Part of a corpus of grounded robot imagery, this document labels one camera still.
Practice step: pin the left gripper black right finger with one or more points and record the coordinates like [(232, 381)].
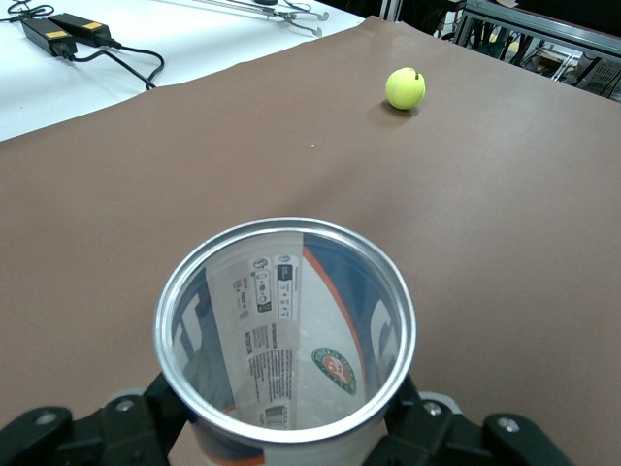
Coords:
[(461, 437)]

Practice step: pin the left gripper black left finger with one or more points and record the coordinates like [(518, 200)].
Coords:
[(97, 432)]

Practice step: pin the silver tennis ball can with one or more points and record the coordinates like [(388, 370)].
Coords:
[(286, 340)]

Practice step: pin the yellow tennis ball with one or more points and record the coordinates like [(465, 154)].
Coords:
[(405, 88)]

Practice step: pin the brown table mat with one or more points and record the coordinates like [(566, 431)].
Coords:
[(145, 194)]

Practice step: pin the black power adapter orange label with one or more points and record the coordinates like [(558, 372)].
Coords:
[(48, 36), (82, 28)]

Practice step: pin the metal grabber tongs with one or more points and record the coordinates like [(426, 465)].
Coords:
[(291, 17)]

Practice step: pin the aluminium frame rack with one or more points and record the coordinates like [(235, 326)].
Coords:
[(533, 24)]

